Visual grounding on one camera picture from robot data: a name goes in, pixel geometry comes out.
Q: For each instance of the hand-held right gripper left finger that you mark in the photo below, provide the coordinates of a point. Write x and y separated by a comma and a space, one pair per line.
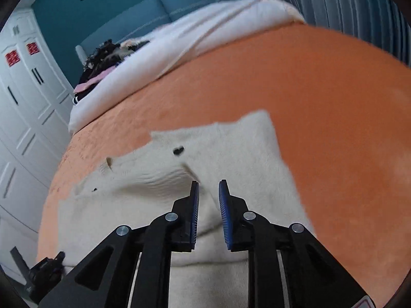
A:
194, 211

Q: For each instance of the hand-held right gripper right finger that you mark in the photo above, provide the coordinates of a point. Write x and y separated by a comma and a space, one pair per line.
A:
223, 213

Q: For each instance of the cream knitted sweater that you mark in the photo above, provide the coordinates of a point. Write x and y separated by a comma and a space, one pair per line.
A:
244, 166

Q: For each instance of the pile of dark clothes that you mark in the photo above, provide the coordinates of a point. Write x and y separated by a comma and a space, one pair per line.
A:
102, 57

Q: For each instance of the orange bed blanket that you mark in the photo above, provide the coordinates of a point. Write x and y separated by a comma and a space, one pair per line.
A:
321, 102

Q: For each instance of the white duvet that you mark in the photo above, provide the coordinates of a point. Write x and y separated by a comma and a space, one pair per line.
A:
179, 54

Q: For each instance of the white wardrobe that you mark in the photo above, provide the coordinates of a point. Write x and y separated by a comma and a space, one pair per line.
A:
25, 109

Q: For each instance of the pink cloth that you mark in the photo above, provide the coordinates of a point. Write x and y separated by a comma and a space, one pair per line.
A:
85, 83

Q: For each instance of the teal padded headboard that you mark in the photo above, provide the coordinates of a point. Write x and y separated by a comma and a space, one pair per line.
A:
144, 12

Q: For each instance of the grey striped curtain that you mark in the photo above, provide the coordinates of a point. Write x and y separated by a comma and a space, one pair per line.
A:
350, 9

